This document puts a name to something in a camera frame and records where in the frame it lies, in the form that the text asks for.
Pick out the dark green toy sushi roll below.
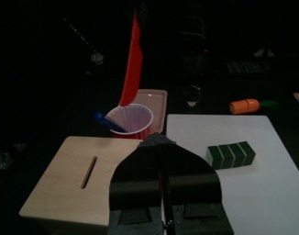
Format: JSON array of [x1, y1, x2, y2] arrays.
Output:
[[206, 140, 258, 170]]

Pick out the blue toy knife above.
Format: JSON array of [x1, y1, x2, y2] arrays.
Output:
[[94, 111, 129, 134]]

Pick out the orange toy carrot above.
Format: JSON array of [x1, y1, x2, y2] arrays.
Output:
[[229, 98, 279, 116]]

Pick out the white rectangular plate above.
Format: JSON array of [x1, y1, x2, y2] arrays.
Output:
[[166, 114, 299, 235]]

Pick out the wooden cutting board with slot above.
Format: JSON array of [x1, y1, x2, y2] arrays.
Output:
[[19, 135, 145, 228]]

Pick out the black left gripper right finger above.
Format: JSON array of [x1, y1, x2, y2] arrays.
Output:
[[155, 132, 235, 235]]

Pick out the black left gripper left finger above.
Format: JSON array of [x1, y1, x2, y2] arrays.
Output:
[[109, 132, 167, 235]]

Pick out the red plastic cup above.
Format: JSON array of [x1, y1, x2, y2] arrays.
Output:
[[105, 103, 155, 141]]

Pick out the pink plastic tray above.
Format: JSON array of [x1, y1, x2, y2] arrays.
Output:
[[129, 88, 170, 135]]

